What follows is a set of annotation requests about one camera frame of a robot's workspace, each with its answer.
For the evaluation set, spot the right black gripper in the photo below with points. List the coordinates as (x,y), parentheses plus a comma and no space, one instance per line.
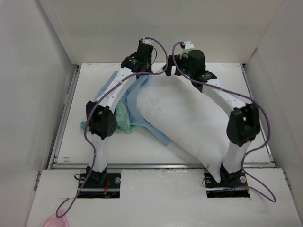
(167,67)

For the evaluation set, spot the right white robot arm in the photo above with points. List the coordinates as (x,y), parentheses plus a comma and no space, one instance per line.
(243,125)

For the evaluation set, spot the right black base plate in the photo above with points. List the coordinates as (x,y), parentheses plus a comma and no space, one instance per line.
(227,181)

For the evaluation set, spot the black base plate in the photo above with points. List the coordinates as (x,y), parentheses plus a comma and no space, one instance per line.
(227,181)
(112,180)

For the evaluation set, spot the white pillow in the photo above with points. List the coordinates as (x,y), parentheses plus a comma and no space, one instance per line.
(190,119)

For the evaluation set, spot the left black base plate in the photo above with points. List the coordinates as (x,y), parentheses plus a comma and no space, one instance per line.
(112,180)

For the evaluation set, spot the aluminium front rail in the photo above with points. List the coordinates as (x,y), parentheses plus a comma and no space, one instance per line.
(156,166)

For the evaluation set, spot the light blue pillowcase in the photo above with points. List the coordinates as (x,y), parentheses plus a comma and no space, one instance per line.
(135,105)

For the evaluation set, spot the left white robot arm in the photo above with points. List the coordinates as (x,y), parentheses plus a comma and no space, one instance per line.
(101,120)

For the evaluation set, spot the green cloth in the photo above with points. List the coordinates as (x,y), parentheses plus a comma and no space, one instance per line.
(122,117)

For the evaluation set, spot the pink plastic bag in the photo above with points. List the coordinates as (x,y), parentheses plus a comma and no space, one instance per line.
(53,221)

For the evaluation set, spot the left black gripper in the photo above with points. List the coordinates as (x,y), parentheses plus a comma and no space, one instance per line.
(150,69)

